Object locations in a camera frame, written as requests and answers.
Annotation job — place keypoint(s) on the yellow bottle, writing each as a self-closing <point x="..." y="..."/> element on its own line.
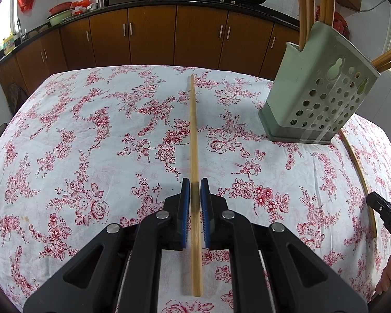
<point x="9" y="45"/>

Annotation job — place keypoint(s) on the dark woven object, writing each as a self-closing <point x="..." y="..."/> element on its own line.
<point x="18" y="97"/>

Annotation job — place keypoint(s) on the steel cup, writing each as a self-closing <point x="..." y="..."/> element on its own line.
<point x="102" y="0"/>

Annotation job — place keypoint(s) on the red hanging bag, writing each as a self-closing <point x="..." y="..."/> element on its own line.
<point x="27" y="0"/>

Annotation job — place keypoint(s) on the black kitchen countertop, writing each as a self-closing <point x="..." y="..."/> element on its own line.
<point x="133" y="2"/>

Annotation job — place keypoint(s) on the green basin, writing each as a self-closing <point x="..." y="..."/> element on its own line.
<point x="60" y="19"/>

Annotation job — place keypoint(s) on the red basin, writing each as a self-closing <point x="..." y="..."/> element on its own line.
<point x="61" y="8"/>

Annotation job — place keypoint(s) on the red floral tablecloth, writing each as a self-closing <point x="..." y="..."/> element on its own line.
<point x="84" y="120"/>

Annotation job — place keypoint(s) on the metal faucet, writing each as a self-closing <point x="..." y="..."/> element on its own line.
<point x="21" y="29"/>

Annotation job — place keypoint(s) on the red plastic bag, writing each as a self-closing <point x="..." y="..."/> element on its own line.
<point x="340" y="22"/>

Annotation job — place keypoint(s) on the green perforated utensil holder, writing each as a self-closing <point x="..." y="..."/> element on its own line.
<point x="312" y="81"/>

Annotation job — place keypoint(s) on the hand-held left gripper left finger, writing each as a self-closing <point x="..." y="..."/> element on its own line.
<point x="183" y="215"/>

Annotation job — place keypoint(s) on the brown wooden base cabinets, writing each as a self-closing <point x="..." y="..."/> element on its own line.
<point x="150" y="36"/>

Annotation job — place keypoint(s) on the red and white plastic bags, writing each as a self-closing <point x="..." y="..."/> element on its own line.
<point x="83" y="5"/>

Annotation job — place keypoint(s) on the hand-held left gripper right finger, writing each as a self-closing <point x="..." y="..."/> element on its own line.
<point x="206" y="215"/>

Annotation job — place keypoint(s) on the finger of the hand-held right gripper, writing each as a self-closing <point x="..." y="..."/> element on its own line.
<point x="383" y="212"/>

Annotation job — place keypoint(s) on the person's right hand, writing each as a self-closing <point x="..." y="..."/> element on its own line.
<point x="389" y="270"/>

